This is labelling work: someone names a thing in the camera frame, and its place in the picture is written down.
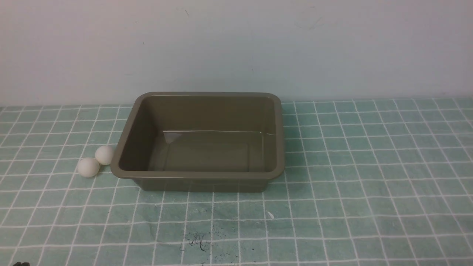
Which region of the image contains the white ping-pong ball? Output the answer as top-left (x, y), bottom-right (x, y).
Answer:
top-left (76, 158), bottom-right (101, 178)
top-left (95, 146), bottom-right (114, 166)

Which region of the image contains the olive green plastic bin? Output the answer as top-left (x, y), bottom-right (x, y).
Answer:
top-left (110, 92), bottom-right (285, 192)

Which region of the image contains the green checkered tablecloth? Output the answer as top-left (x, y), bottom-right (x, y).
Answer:
top-left (0, 96), bottom-right (473, 266)

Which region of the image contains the black object at bottom edge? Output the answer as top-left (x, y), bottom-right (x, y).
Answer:
top-left (13, 262), bottom-right (30, 266)

